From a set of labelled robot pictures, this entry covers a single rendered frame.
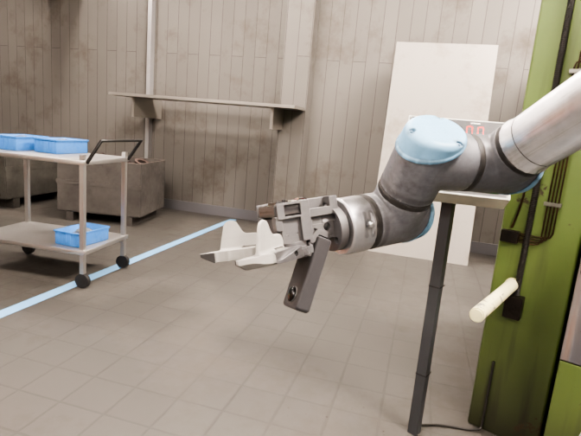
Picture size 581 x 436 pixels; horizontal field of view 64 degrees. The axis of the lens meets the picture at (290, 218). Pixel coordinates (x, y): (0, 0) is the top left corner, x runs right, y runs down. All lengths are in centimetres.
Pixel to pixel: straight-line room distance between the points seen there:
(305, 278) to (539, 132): 37
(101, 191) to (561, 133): 466
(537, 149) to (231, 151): 502
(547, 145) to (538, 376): 142
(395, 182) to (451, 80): 416
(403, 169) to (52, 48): 654
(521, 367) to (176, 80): 493
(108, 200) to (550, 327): 414
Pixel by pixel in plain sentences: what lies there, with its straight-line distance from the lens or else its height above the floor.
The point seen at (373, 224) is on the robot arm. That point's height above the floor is 99.
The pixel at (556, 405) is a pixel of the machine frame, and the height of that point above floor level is 31.
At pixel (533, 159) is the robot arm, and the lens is 72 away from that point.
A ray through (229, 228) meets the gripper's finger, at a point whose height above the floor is 96.
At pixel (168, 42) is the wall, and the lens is 605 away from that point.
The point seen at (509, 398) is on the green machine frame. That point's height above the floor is 17.
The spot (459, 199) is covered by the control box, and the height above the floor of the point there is 94.
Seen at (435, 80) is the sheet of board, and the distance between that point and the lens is 484.
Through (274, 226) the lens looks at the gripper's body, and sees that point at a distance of 64.
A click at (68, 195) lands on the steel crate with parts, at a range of 522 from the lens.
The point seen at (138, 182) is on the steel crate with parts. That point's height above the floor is 46.
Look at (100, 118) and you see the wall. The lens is 652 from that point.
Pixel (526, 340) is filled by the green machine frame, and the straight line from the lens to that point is 199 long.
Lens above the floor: 112
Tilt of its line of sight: 11 degrees down
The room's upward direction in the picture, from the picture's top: 5 degrees clockwise
